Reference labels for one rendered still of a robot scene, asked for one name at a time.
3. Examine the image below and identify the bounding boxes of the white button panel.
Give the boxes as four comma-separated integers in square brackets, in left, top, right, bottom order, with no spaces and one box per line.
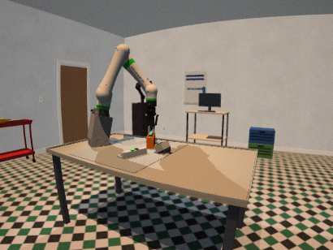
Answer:
[154,140,171,154]

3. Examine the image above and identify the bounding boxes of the orange rectangular tube rack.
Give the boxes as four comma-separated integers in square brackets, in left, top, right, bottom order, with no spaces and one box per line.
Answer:
[146,133,155,149]

